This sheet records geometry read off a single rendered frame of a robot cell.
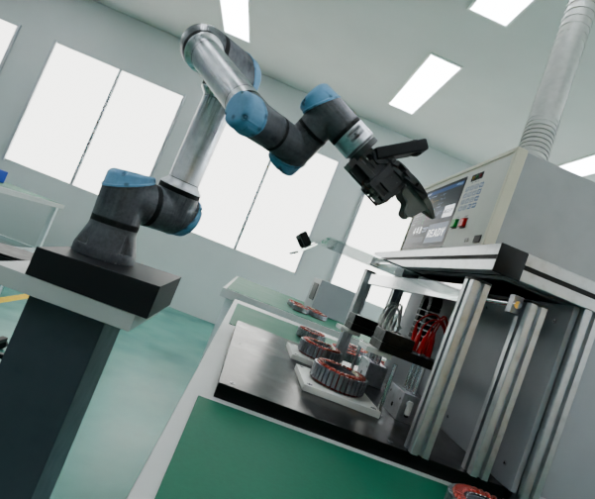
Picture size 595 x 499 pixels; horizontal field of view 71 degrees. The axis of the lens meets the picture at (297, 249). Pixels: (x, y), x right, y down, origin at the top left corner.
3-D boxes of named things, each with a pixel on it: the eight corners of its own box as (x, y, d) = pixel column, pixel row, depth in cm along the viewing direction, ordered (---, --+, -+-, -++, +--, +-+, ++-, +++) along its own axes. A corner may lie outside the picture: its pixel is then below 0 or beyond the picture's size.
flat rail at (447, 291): (466, 303, 66) (472, 285, 66) (363, 282, 127) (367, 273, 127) (472, 305, 66) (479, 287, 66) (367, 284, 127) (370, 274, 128)
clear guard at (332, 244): (297, 251, 94) (307, 227, 94) (288, 253, 118) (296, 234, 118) (428, 304, 97) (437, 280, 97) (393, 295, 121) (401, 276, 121)
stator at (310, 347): (298, 354, 100) (304, 340, 101) (294, 345, 111) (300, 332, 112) (342, 370, 101) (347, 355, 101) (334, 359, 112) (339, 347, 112)
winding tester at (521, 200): (480, 250, 74) (519, 146, 76) (397, 254, 118) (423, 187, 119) (667, 329, 78) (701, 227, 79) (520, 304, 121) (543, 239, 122)
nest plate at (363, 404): (301, 390, 74) (304, 383, 74) (294, 368, 89) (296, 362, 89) (378, 419, 75) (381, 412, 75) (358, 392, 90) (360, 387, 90)
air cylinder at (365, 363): (361, 382, 103) (369, 361, 104) (354, 374, 111) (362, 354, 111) (380, 389, 104) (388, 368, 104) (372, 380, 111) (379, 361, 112)
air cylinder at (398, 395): (394, 419, 79) (404, 391, 80) (382, 406, 87) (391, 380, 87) (418, 428, 80) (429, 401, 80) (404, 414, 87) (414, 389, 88)
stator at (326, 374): (313, 384, 76) (320, 364, 76) (305, 368, 87) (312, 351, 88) (368, 405, 77) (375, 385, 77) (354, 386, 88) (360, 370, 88)
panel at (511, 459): (509, 491, 63) (573, 305, 65) (380, 373, 129) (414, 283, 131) (516, 493, 63) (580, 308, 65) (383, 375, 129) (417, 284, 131)
